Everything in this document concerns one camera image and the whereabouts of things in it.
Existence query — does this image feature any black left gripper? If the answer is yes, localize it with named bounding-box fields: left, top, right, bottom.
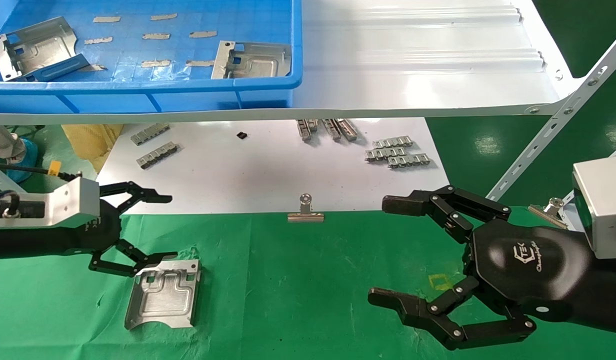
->
left=45, top=181, right=179, bottom=277

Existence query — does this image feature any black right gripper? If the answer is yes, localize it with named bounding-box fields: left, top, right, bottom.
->
left=368, top=185, right=609, bottom=351

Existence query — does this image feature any galvanised sheet metal plate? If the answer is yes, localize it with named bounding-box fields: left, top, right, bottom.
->
left=124, top=258, right=202, bottom=331
left=0, top=16, right=92, bottom=82
left=211, top=41, right=293, bottom=80

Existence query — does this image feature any yellow antistatic garment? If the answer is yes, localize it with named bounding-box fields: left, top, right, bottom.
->
left=61, top=124, right=124, bottom=174

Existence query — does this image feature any teal round object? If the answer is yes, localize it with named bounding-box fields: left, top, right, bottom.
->
left=5, top=137, right=40, bottom=185

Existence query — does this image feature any silver binder clip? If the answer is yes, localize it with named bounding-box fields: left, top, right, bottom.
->
left=527, top=197, right=572, bottom=231
left=287, top=193, right=325, bottom=224

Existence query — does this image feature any blue plastic bin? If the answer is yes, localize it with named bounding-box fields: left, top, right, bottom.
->
left=0, top=0, right=303, bottom=115

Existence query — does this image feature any grey rounded object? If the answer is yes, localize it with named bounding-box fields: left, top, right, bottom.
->
left=0, top=125, right=28, bottom=164

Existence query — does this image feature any green cloth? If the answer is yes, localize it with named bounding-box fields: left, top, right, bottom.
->
left=0, top=210, right=616, bottom=360

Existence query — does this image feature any white metal shelf board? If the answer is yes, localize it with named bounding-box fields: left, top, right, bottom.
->
left=0, top=0, right=585, bottom=126

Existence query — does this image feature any black cable with yellow tag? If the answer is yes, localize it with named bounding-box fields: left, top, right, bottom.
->
left=0, top=160, right=83, bottom=182

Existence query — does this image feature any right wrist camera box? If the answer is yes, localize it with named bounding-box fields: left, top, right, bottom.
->
left=571, top=154, right=616, bottom=260

